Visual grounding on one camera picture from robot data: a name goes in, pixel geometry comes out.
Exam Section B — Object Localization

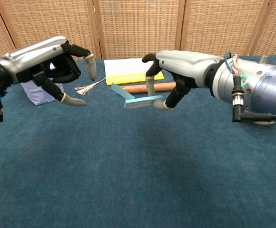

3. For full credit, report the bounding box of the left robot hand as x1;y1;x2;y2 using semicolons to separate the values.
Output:
0;36;97;107

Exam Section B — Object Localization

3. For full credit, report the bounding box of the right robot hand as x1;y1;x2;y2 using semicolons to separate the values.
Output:
141;50;225;111

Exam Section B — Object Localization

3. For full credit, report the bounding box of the light blue rectangular block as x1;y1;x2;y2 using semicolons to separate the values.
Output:
124;95;164;110

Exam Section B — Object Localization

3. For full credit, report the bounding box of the light blue strip piece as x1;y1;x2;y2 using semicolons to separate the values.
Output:
110;83;136;100

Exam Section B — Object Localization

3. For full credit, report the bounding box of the lavender wrapped tissue pack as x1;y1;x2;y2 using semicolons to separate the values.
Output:
20;81;65;106

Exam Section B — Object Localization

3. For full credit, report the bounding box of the wooden rolling pin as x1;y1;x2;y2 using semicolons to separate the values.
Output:
120;82;177;94

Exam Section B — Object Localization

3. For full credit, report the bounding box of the white tassel bookmark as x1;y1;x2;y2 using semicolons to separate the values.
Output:
74;77;107;96

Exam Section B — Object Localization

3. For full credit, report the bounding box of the white and yellow notebook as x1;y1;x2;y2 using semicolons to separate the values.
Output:
104;57;165;86

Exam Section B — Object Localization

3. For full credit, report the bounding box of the beige bowl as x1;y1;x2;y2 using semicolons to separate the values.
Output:
253;120;276;126

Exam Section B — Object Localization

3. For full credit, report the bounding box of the teal tablecloth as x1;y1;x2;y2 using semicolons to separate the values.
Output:
0;55;276;228

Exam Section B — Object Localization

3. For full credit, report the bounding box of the coloured wire bundle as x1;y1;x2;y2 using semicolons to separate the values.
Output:
223;52;249;87

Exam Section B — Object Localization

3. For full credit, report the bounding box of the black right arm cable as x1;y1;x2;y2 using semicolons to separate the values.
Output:
231;75;276;123

